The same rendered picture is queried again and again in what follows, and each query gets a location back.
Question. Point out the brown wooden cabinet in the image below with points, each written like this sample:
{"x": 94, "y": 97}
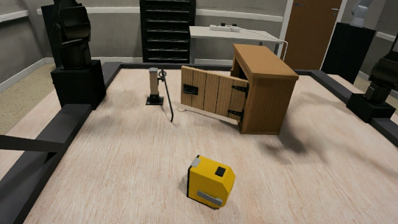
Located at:
{"x": 256, "y": 94}

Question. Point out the wooden post with black hook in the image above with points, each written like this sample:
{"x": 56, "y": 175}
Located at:
{"x": 154, "y": 98}

